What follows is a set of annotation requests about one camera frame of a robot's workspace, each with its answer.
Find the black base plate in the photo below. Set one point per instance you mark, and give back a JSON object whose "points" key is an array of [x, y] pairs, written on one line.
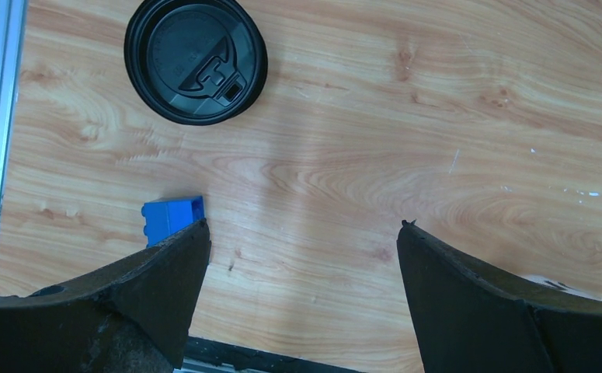
{"points": [[243, 358]]}

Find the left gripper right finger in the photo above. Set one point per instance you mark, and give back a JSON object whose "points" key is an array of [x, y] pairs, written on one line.
{"points": [[470, 316]]}

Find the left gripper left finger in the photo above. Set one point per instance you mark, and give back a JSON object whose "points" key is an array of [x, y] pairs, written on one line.
{"points": [[132, 315]]}

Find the blue toy brick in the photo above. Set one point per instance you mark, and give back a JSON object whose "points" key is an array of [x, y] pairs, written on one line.
{"points": [[163, 218]]}

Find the stack of black lids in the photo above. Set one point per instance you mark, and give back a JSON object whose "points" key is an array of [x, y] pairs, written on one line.
{"points": [[195, 62]]}

